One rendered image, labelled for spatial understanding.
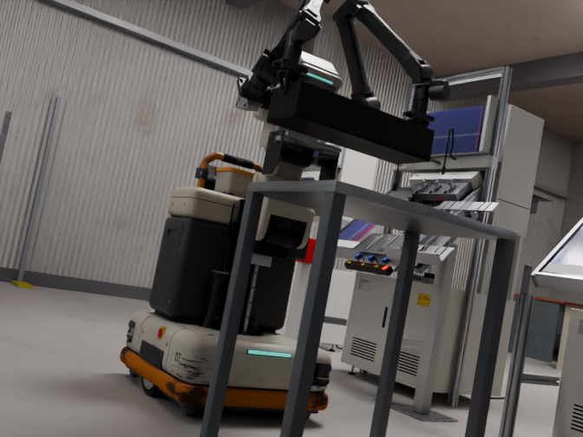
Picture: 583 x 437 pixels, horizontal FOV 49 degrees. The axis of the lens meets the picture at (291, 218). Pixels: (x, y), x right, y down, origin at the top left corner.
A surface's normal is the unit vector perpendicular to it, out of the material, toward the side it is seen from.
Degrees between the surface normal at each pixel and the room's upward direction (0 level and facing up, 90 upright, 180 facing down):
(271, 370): 90
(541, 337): 90
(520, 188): 90
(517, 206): 90
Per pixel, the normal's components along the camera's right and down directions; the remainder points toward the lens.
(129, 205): 0.57, 0.04
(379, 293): -0.81, -0.19
